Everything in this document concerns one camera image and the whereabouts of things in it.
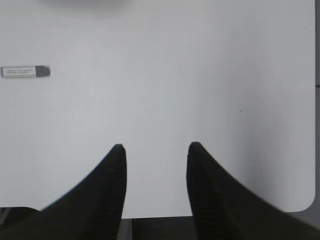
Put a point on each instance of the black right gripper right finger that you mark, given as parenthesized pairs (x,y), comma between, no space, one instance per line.
(223,209)

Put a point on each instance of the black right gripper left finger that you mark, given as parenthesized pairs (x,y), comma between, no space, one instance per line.
(92,210)

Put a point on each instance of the grey eraser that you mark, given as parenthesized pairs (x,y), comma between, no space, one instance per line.
(32,71)

